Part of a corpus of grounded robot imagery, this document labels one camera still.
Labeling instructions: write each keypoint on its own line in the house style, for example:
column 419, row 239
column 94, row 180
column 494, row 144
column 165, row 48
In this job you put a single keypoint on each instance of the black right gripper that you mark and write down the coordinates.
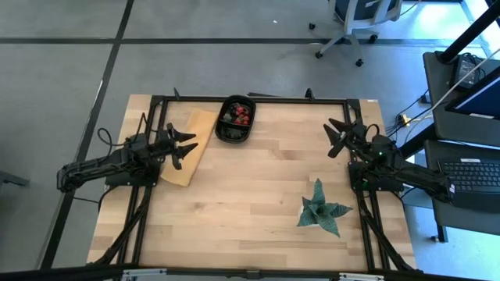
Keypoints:
column 355, row 136

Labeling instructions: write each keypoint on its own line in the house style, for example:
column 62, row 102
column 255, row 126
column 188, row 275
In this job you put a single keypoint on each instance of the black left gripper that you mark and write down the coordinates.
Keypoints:
column 164, row 142

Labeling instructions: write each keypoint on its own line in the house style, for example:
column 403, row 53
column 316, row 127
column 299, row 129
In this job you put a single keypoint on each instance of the black plastic tupperware container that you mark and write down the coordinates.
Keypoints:
column 218, row 132

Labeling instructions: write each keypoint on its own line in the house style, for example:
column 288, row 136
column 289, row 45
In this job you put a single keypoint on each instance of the red strawberry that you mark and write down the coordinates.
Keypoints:
column 245, row 119
column 240, row 111
column 237, row 121

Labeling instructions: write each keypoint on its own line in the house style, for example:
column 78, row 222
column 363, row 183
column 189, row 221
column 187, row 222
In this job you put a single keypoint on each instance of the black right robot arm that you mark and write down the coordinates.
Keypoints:
column 410, row 173

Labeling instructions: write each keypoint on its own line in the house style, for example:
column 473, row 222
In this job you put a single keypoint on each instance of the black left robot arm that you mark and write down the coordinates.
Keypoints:
column 101, row 168

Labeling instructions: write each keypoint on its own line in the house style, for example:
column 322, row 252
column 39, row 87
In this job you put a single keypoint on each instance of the yellow folded cloth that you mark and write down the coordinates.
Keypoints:
column 191, row 164

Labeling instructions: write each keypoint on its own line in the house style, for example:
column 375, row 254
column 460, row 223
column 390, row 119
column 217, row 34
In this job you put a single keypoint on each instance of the yellow plug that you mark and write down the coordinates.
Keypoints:
column 405, row 118

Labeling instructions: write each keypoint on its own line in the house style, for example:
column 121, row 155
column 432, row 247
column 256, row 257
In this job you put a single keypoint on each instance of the green plant in white pot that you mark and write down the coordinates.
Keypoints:
column 320, row 210

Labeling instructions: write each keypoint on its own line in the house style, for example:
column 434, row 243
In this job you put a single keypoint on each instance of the dark grey desk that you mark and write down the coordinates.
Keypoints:
column 441, row 129
column 468, row 222

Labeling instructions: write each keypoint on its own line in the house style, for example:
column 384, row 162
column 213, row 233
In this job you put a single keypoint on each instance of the white office chair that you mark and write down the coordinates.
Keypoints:
column 353, row 15

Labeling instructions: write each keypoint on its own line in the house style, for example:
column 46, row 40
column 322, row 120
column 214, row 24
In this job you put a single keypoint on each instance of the black laptop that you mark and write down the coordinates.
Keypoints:
column 472, row 175

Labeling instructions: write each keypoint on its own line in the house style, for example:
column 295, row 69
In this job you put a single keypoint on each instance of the black power adapter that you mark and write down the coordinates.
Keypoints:
column 465, row 68

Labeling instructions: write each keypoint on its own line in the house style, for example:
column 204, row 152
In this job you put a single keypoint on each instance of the dark computer monitor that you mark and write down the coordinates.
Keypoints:
column 482, row 99

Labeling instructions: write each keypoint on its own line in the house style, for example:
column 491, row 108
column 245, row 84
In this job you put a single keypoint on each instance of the grey furniture foot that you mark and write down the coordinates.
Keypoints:
column 11, row 179

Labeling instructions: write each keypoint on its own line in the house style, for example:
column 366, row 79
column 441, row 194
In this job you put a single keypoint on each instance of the black beam with silver brackets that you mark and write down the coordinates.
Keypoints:
column 58, row 273

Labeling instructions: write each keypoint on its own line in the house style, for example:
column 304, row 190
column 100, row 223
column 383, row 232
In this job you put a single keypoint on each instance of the black diagonal post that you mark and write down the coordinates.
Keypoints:
column 468, row 34
column 414, row 144

